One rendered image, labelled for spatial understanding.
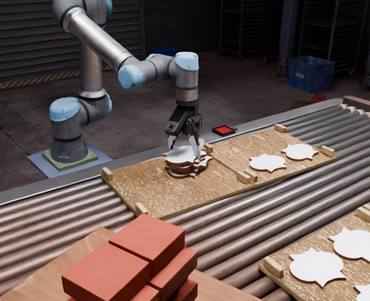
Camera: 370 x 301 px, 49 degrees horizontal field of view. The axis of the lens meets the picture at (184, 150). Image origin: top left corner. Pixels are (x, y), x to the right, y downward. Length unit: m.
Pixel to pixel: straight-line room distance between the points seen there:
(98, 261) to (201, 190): 0.91
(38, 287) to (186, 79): 0.76
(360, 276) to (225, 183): 0.54
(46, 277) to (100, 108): 0.94
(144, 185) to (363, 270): 0.71
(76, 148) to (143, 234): 1.20
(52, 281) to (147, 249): 0.45
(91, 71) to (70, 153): 0.33
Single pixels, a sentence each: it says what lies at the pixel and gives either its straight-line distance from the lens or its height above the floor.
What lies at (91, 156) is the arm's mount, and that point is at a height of 0.89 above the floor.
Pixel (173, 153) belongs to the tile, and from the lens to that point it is 1.43.
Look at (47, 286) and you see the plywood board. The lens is 0.90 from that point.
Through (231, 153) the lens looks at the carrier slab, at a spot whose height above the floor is 0.94.
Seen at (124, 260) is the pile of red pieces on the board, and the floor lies 1.33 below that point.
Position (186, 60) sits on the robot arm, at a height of 1.34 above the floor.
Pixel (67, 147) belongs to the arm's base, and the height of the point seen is 0.95.
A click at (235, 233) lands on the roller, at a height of 0.91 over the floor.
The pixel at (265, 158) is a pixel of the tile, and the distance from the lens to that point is 1.57.
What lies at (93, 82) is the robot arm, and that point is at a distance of 1.67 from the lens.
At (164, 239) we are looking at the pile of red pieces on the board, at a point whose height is 1.33.
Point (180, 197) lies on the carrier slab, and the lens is 1.31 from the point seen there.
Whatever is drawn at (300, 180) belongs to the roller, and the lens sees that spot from 1.52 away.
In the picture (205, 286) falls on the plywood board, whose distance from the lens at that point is 0.86.
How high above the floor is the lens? 1.64
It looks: 26 degrees down
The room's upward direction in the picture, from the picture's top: straight up
